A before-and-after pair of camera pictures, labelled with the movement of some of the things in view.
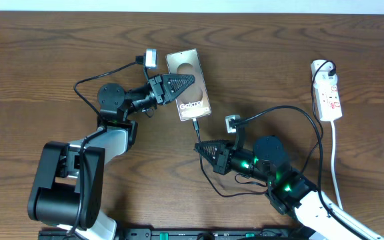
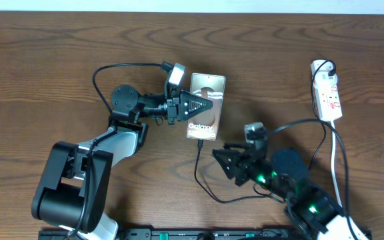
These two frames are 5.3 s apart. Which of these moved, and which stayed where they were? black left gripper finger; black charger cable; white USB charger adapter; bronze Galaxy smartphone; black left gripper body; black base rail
Moved: black left gripper body; black charger cable; bronze Galaxy smartphone; black left gripper finger
Stayed: white USB charger adapter; black base rail
